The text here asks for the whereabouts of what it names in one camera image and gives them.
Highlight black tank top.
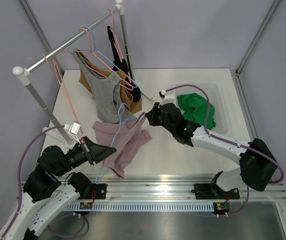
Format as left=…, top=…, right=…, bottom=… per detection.
left=107, top=25, right=141, bottom=103

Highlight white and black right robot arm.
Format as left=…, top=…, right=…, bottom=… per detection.
left=146, top=102, right=277, bottom=199

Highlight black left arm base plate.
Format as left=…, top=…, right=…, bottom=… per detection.
left=82, top=183, right=108, bottom=200

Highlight purple floor cable left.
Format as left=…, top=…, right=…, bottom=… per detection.
left=46, top=212, right=91, bottom=238

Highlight metal clothes rack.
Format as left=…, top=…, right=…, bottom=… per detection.
left=12, top=0, right=156, bottom=151

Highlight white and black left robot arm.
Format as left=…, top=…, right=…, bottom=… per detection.
left=0, top=136, right=117, bottom=240

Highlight green tank top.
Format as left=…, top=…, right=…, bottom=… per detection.
left=177, top=93, right=208, bottom=126

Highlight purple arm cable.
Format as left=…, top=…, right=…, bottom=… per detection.
left=165, top=84, right=285, bottom=185
left=0, top=124, right=66, bottom=238

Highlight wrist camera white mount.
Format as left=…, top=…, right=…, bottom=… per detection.
left=63, top=121, right=81, bottom=143
left=159, top=90, right=176, bottom=106

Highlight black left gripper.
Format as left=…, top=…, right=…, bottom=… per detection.
left=55, top=135, right=117, bottom=177

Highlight grey tank top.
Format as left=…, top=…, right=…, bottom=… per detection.
left=71, top=50, right=135, bottom=124

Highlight mauve pink tank top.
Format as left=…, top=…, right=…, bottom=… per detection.
left=93, top=115, right=152, bottom=179

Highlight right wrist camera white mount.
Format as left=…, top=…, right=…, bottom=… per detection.
left=159, top=90, right=176, bottom=106

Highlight brown tank top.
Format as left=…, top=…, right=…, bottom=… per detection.
left=77, top=52, right=142, bottom=114

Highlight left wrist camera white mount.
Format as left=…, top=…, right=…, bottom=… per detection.
left=63, top=121, right=81, bottom=143

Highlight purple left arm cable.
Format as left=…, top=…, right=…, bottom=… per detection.
left=0, top=124, right=66, bottom=238

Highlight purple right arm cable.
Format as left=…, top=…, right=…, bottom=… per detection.
left=165, top=84, right=285, bottom=185

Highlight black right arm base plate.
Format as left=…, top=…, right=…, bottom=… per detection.
left=191, top=183, right=240, bottom=200

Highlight pink hanger under black top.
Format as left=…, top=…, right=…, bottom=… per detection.
left=105, top=7, right=133, bottom=83

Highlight white plastic basket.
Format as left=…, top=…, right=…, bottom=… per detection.
left=173, top=82, right=230, bottom=135

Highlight white slotted cable duct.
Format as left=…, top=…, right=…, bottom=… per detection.
left=64, top=201, right=214, bottom=212

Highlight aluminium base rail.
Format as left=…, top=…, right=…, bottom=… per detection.
left=15, top=173, right=286, bottom=203

